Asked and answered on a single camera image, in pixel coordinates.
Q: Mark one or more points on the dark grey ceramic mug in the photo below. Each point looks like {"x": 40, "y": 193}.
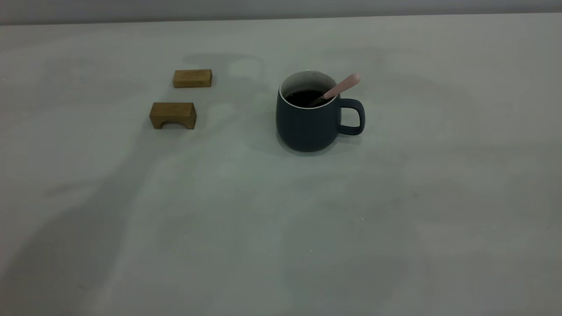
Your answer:
{"x": 307, "y": 129}

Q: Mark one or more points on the flat wooden block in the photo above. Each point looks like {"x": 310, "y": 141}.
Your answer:
{"x": 192, "y": 78}

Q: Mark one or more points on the arched wooden block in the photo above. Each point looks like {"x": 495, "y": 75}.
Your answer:
{"x": 173, "y": 112}

